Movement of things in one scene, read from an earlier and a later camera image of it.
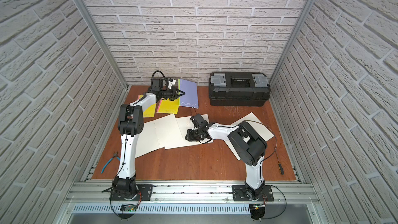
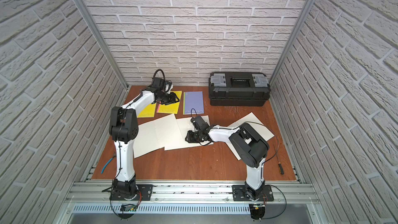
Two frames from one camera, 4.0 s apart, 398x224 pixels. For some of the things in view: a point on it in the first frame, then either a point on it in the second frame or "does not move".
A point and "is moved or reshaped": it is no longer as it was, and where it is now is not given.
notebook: (150, 112) does not move
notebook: (190, 99) is moved or reshaped
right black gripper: (190, 138) does not move
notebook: (166, 106) does not move
